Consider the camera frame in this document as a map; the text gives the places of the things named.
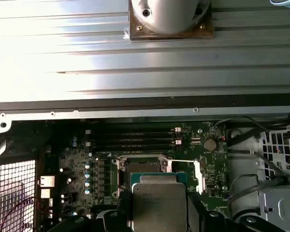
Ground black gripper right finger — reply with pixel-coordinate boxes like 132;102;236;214
187;192;282;232

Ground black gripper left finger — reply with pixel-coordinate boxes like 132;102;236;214
47;191;132;232

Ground CPU with silver top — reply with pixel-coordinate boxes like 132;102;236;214
130;172;188;232

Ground CPU socket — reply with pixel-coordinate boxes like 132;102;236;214
112;153;173;200

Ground RAM slot white clips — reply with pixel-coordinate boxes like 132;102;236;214
85;127;183;134
85;139;183;145

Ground RAM slot black clips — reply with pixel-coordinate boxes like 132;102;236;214
90;133;175;139

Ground green motherboard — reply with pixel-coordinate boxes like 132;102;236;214
42;119;229;232

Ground grey metal drive cage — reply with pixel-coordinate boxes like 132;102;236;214
226;128;290;232

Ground silver rear port block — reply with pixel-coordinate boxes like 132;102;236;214
39;175;56;189

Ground round silver coin battery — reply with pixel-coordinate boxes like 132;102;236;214
203;138;217;152

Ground black open PC case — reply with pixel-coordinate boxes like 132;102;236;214
0;93;290;232

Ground thick black wire bundle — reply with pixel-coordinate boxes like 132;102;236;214
227;152;290;218

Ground thin red wire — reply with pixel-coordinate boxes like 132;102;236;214
1;196;43;232

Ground thin black wire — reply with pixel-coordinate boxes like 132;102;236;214
213;115;265;141

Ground brown square base plate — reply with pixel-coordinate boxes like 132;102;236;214
128;0;215;42

